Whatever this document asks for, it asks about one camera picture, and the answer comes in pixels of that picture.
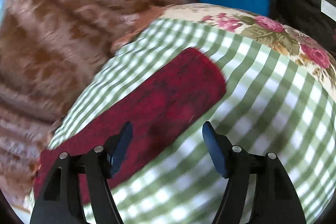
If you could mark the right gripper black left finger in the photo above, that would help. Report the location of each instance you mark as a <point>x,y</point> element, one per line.
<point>60,201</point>

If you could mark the dark red knitted sweater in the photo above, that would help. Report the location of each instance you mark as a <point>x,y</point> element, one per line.
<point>160,109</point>

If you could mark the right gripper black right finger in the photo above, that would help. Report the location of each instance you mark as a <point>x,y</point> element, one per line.
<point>274,197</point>

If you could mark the brown floral curtain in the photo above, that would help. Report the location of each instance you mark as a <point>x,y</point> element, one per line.
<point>50,52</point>

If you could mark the green white checkered cloth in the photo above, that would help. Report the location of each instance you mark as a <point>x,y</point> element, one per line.
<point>270,104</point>

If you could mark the floral rose bedsheet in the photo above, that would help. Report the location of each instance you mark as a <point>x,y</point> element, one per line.
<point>292,43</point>

